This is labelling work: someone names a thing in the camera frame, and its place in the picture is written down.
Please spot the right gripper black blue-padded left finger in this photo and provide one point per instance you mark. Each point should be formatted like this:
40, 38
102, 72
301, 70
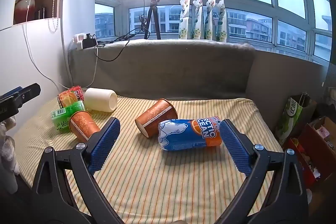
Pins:
52, 200

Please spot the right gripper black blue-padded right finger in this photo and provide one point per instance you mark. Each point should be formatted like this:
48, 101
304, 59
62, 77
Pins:
286, 199

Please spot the white plastic cup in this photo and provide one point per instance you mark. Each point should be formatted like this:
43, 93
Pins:
100, 99

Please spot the green plastic cup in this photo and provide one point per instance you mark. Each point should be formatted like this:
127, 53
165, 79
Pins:
61, 117

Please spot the red orange printed cup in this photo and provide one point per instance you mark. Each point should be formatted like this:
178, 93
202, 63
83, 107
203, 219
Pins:
70, 96

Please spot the orange paper cup left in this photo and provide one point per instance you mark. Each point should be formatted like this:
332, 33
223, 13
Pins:
82, 125

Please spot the brown paper cup centre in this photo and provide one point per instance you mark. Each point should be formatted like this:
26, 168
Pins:
148, 121

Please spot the blue orange Arctic Ocean cup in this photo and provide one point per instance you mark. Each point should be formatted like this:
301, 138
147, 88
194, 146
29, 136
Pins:
180, 134

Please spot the red cardboard box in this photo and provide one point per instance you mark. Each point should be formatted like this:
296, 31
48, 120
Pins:
315, 150

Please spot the white power strip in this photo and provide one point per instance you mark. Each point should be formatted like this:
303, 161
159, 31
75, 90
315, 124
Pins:
77, 40

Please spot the green paper shopping bag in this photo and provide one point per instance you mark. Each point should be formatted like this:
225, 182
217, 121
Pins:
297, 113

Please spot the red white vase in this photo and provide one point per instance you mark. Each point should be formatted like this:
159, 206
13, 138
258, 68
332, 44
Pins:
24, 10

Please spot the black power adapter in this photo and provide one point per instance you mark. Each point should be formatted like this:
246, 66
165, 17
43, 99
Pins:
89, 41

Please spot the striped yellow mattress cloth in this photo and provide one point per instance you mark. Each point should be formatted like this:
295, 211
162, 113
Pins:
143, 183

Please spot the grey sofa backrest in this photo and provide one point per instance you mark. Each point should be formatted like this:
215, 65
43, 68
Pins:
172, 69

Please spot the white refill pouch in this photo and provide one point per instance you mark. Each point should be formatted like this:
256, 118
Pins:
210, 4
198, 7
184, 19
222, 22

